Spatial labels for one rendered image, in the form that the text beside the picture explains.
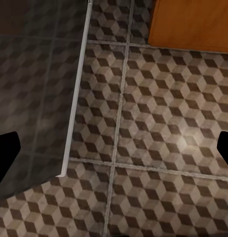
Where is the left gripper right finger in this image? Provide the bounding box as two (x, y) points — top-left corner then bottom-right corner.
(217, 131), (228, 164)

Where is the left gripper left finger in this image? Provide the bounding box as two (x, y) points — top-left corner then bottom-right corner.
(0, 131), (21, 182)

